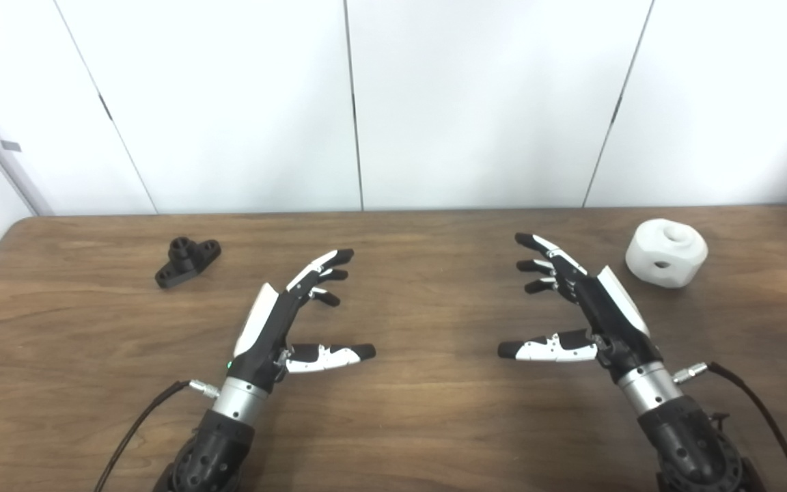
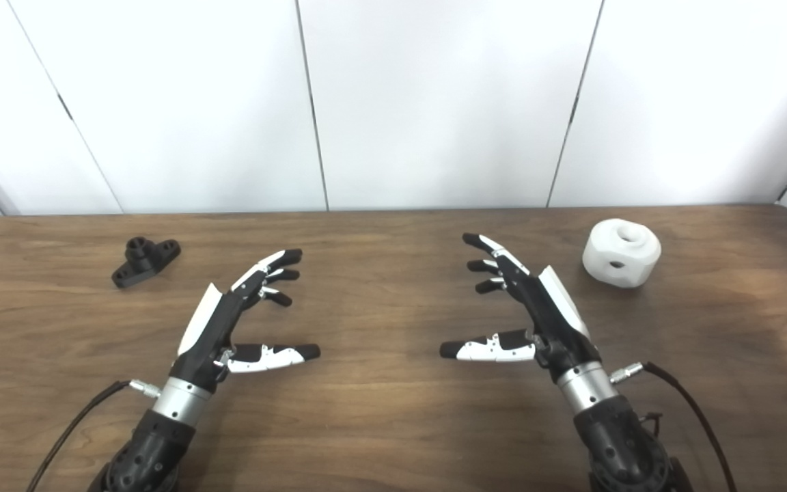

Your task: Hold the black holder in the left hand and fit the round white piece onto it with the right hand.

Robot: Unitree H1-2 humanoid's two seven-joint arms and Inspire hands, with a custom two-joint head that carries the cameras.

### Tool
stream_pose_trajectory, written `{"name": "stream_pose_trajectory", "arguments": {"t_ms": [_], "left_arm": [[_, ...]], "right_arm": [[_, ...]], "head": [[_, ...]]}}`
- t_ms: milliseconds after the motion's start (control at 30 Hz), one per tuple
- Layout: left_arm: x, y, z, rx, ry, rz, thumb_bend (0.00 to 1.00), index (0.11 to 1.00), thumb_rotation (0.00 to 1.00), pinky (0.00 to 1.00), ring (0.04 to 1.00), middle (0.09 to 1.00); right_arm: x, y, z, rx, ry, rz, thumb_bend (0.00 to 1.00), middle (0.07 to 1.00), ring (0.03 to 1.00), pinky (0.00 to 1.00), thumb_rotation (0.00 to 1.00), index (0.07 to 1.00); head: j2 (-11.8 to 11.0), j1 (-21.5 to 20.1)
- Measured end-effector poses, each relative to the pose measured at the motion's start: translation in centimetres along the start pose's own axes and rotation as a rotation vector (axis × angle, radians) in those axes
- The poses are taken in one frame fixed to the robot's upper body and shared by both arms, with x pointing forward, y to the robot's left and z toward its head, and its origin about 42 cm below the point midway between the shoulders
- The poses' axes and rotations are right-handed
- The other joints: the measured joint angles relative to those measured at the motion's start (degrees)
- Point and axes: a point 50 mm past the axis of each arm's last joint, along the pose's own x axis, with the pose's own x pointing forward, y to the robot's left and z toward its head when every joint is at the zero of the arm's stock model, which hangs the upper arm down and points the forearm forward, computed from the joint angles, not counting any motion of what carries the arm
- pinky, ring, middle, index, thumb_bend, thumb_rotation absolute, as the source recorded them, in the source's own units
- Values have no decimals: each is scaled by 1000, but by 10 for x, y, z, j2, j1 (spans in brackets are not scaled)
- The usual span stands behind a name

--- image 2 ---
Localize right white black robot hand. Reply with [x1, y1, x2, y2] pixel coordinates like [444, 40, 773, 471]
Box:
[439, 233, 603, 385]

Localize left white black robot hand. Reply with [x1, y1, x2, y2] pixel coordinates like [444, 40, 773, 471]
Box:
[170, 249, 321, 394]

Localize round white plastic piece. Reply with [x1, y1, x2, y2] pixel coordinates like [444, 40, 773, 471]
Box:
[582, 219, 662, 288]

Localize black flanged holder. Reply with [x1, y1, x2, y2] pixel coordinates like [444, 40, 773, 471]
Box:
[111, 236, 182, 289]

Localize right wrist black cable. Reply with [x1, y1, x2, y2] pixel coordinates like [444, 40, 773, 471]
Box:
[609, 362, 737, 492]

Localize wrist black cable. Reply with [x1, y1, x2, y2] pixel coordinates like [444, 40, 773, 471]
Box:
[609, 362, 737, 492]
[25, 379, 162, 492]

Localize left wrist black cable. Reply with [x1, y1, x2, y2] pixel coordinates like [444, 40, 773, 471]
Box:
[25, 379, 162, 492]

